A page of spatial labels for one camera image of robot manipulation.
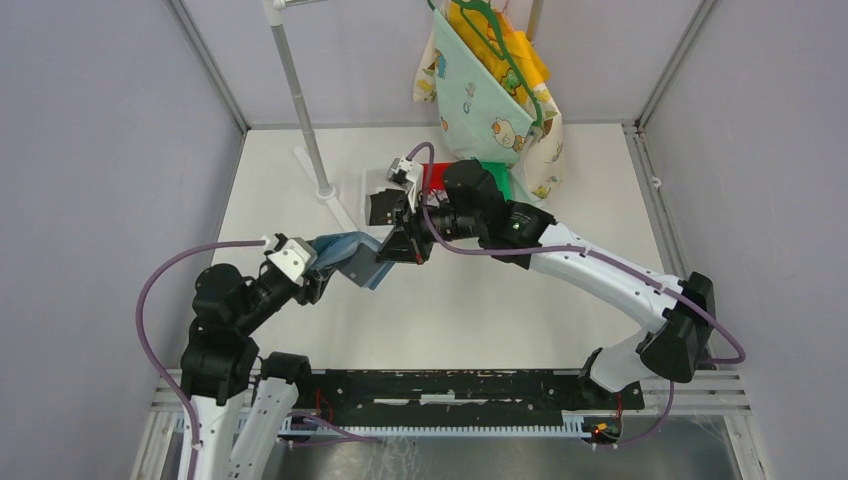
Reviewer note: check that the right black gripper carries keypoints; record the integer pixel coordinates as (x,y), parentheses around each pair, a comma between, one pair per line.
(402,247)

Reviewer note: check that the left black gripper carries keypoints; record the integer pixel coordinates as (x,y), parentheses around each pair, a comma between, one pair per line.
(318,282)

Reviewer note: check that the blue card holder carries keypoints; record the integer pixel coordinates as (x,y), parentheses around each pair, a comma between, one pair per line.
(354,254)

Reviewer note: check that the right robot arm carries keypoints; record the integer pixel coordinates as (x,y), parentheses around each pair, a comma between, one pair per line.
(672,312)

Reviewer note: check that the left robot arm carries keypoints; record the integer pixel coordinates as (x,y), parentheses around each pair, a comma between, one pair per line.
(216,371)

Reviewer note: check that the black cards in white bin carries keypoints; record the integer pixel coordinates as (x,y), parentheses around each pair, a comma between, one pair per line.
(381,205)

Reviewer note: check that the white plastic bin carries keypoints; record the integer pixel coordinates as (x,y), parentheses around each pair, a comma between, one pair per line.
(372,181)

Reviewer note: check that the red plastic bin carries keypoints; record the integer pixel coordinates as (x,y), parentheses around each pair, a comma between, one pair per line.
(433,177)

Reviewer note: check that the green plastic bin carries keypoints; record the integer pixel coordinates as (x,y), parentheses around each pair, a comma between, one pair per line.
(501,175)

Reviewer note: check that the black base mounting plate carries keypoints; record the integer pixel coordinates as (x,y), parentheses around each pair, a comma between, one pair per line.
(457,398)

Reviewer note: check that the mint cartoon print cloth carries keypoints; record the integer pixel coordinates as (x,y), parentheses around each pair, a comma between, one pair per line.
(479,119)

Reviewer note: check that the green clothes hanger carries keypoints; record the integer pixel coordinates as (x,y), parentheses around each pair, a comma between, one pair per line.
(506,53)

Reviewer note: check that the yellow garment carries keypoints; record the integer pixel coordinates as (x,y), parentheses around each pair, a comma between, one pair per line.
(480,37)

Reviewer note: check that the white clothes rack stand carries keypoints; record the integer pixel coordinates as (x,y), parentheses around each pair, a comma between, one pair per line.
(309,156)

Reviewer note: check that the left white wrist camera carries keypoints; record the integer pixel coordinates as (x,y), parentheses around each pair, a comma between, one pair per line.
(291,256)

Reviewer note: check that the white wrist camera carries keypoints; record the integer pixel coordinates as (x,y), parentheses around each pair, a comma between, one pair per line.
(291,256)
(407,175)

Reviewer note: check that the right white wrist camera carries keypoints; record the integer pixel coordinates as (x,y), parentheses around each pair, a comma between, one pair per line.
(407,175)

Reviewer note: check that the white slotted cable duct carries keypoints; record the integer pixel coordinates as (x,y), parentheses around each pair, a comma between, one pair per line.
(571,426)

